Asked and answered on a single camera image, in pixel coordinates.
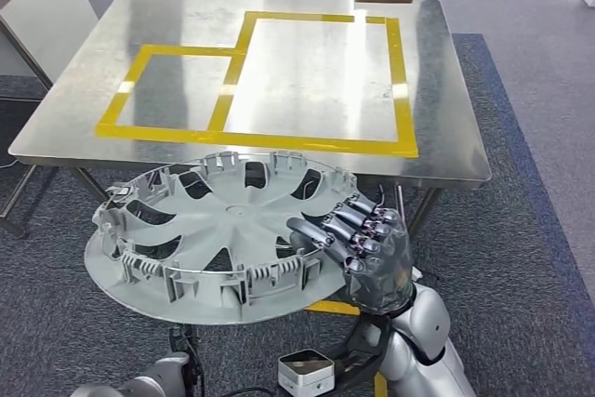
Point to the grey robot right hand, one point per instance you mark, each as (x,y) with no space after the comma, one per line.
(381,265)

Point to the steel workbench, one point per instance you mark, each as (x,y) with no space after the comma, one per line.
(302,92)

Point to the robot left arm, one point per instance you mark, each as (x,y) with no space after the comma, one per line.
(149,379)

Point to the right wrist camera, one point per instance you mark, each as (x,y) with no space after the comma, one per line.
(304,376)

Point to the grey plastic wheel hubcap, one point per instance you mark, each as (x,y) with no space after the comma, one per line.
(223,222)

